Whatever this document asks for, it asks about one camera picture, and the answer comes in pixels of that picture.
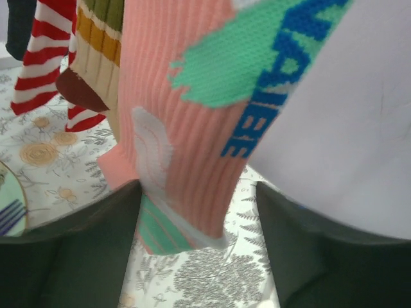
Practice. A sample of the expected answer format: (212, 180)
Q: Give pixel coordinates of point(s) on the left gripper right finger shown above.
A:
(317, 262)

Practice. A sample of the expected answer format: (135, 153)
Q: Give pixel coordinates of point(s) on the purple fork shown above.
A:
(11, 215)

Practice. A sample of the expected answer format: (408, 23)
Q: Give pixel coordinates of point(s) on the dark green sock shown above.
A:
(20, 22)

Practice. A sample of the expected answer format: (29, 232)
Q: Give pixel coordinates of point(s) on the beige brown striped sock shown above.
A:
(91, 81)

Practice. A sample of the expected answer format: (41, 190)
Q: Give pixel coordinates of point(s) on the pink sock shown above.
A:
(200, 84)

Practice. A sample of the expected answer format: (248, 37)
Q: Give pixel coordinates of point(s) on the floral tablecloth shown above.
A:
(59, 173)

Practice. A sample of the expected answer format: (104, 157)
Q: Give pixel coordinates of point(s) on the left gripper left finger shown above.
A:
(77, 260)

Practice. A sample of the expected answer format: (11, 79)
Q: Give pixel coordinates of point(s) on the light green plate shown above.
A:
(11, 189)

